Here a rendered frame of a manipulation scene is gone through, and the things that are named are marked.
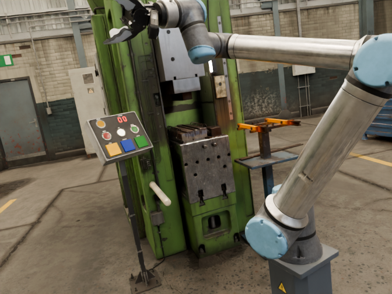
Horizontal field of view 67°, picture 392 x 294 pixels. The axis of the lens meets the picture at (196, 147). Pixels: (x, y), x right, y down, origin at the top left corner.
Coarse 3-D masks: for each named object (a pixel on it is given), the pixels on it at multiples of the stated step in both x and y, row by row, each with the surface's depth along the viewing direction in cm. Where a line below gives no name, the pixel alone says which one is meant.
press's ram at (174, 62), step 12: (168, 36) 203; (180, 36) 206; (156, 48) 211; (168, 48) 204; (180, 48) 207; (156, 60) 218; (168, 60) 205; (180, 60) 208; (168, 72) 206; (180, 72) 209; (192, 72) 212; (204, 72) 215
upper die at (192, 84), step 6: (186, 78) 211; (192, 78) 213; (198, 78) 215; (162, 84) 236; (168, 84) 220; (174, 84) 209; (180, 84) 211; (186, 84) 212; (192, 84) 214; (198, 84) 215; (162, 90) 240; (168, 90) 224; (174, 90) 210; (180, 90) 211; (186, 90) 213; (192, 90) 214
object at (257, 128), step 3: (240, 123) 233; (237, 126) 234; (240, 126) 228; (243, 126) 223; (246, 126) 218; (249, 126) 213; (252, 126) 210; (255, 126) 208; (258, 126) 199; (261, 126) 197; (264, 126) 196; (255, 129) 204; (258, 129) 201; (261, 129) 198; (264, 129) 194; (261, 132) 197; (264, 132) 194; (267, 132) 194
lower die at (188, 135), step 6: (180, 126) 247; (192, 126) 235; (198, 126) 236; (174, 132) 231; (180, 132) 224; (186, 132) 218; (192, 132) 219; (198, 132) 220; (204, 132) 222; (180, 138) 219; (186, 138) 217; (192, 138) 219; (198, 138) 221
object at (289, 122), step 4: (268, 120) 233; (272, 120) 228; (276, 120) 222; (280, 120) 218; (284, 120) 215; (288, 120) 208; (292, 120) 207; (288, 124) 207; (292, 124) 204; (296, 124) 201; (300, 124) 200
